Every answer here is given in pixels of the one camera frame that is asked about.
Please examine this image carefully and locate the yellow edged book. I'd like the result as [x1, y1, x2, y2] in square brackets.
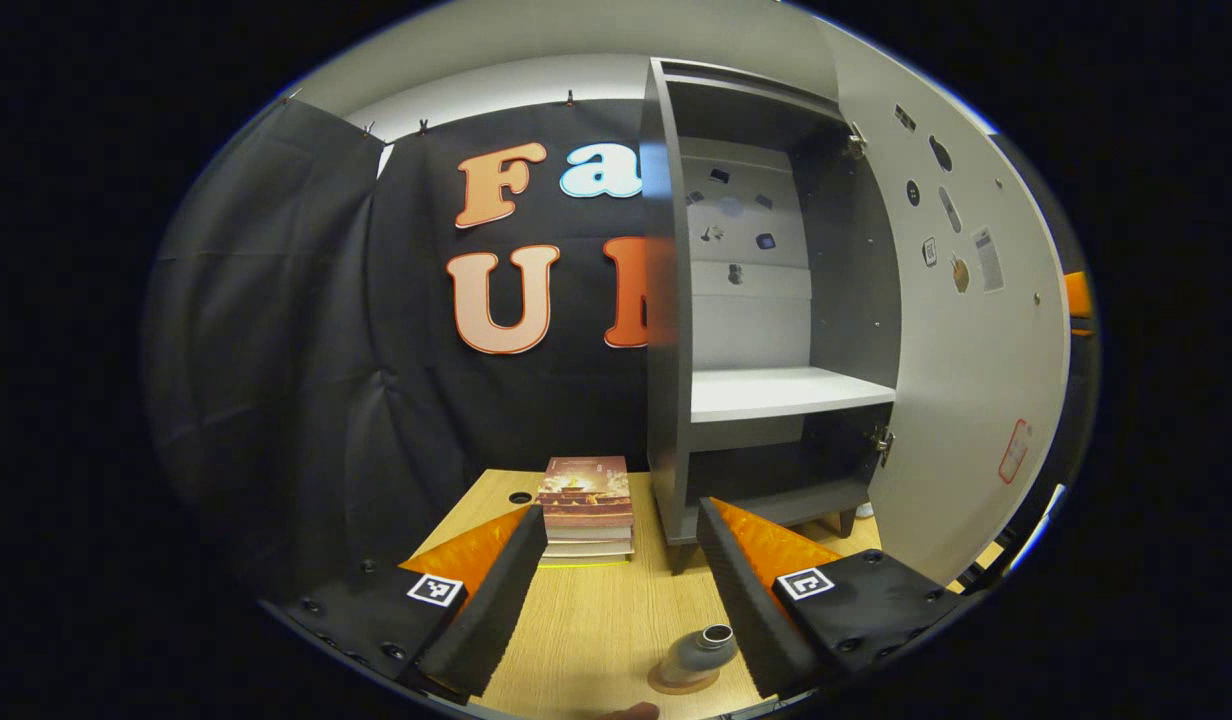
[539, 543, 635, 568]

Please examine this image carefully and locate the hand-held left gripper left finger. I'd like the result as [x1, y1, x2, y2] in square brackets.
[281, 505, 549, 701]

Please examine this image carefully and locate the white cabinet door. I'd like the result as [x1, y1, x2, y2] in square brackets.
[816, 20, 1072, 586]

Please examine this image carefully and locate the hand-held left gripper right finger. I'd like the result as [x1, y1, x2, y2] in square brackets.
[696, 497, 962, 701]

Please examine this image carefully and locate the white edged book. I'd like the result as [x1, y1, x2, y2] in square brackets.
[543, 525, 635, 546]

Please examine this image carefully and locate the brown cover book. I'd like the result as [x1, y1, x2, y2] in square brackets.
[536, 457, 635, 528]

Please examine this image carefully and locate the silver bottle with red label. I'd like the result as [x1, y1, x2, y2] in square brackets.
[659, 624, 739, 688]

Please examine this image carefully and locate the dark grey cabinet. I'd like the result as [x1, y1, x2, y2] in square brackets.
[639, 57, 902, 576]

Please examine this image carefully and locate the black backdrop cloth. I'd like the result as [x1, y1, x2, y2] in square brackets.
[141, 95, 677, 601]

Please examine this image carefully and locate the white cabinet shelf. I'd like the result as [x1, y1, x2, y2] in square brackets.
[691, 366, 897, 423]

